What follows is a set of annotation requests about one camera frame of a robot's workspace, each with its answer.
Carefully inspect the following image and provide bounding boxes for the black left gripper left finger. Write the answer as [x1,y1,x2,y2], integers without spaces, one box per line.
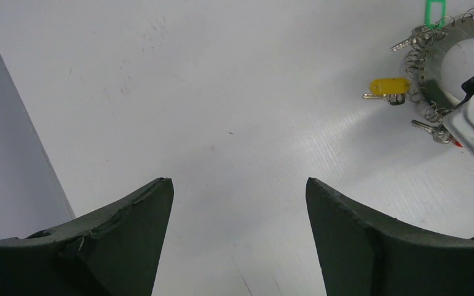
[0,178,174,295]

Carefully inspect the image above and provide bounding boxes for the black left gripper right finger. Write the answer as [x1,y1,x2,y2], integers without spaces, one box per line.
[306,178,474,295]

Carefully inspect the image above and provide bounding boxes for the metal disc keyring with rings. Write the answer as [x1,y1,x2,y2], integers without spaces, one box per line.
[391,7,474,123]

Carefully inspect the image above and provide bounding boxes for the silver key with red tag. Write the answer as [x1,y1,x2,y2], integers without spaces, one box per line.
[411,120,462,147]

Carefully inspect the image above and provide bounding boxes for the silver key with green tag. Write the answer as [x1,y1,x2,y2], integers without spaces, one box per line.
[390,0,446,52]

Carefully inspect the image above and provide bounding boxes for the silver key with yellow tag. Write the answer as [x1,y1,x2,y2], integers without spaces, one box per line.
[362,77,411,105]

